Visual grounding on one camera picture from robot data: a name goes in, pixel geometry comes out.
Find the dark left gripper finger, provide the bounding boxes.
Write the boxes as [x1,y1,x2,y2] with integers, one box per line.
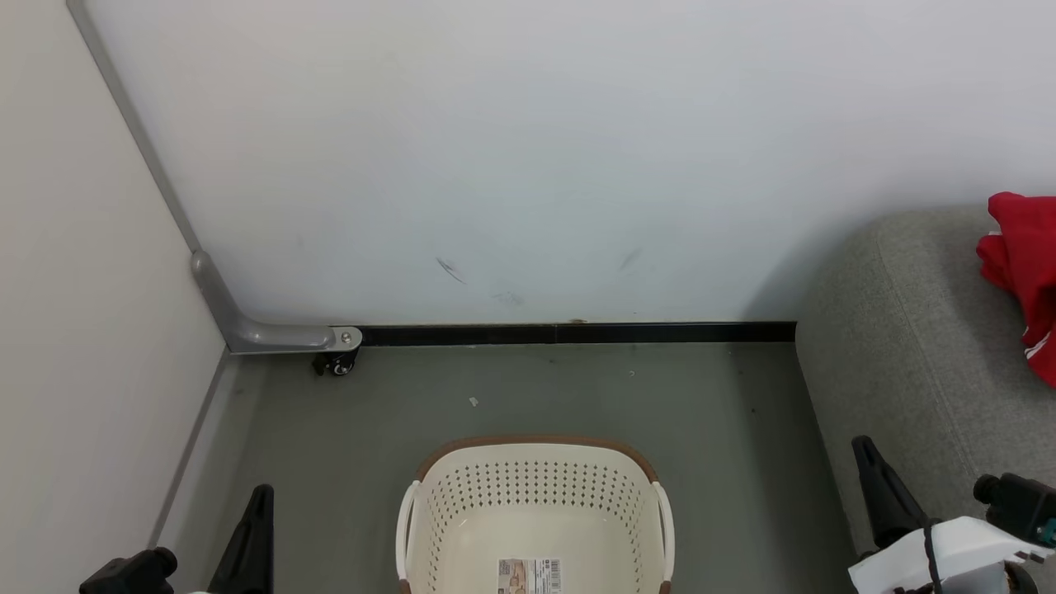
[206,484,276,594]

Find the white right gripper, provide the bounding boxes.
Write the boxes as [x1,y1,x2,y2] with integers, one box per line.
[849,435,1052,594]

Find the red jersey with striped trim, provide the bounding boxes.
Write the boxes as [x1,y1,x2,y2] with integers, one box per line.
[988,192,1056,389]

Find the grey fabric sofa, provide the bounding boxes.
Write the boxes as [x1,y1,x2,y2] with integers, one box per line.
[794,206,1056,594]

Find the small black caster wheel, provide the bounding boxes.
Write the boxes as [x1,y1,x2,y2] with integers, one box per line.
[312,350,361,378]

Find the printed paper basket label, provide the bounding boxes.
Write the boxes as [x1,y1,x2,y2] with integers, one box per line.
[497,559,563,594]

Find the cream plastic laundry basket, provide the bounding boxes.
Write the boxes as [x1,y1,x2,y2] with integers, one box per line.
[394,435,676,594]

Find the black baseboard strip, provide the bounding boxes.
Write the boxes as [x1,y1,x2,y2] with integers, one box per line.
[361,322,798,347]

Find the grey partition edge strip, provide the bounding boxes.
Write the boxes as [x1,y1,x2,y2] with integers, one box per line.
[66,0,203,255]

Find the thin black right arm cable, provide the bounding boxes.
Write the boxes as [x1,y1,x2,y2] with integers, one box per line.
[921,518,943,594]

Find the grey metal partition foot bracket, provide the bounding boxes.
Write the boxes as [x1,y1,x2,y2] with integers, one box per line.
[191,250,364,356]

